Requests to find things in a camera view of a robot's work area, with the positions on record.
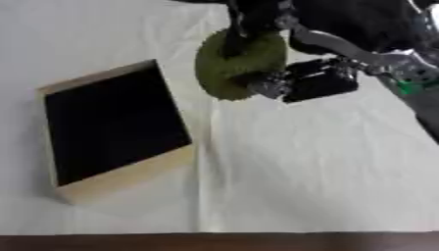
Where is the green spiky toy fruit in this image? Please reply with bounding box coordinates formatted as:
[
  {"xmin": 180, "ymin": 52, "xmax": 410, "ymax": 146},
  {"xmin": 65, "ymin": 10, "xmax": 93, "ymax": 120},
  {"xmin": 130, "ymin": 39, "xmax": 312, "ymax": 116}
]
[{"xmin": 193, "ymin": 28, "xmax": 290, "ymax": 102}]

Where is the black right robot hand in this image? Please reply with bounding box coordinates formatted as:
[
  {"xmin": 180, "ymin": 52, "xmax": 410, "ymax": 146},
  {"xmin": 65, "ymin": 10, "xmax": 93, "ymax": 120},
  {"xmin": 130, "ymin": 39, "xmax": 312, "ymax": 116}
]
[{"xmin": 170, "ymin": 0, "xmax": 439, "ymax": 104}]

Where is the tan cardboard box black inside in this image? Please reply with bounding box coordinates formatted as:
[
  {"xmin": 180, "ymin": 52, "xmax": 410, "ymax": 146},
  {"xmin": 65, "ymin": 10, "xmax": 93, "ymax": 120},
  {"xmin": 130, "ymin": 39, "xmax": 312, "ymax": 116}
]
[{"xmin": 35, "ymin": 59, "xmax": 198, "ymax": 205}]

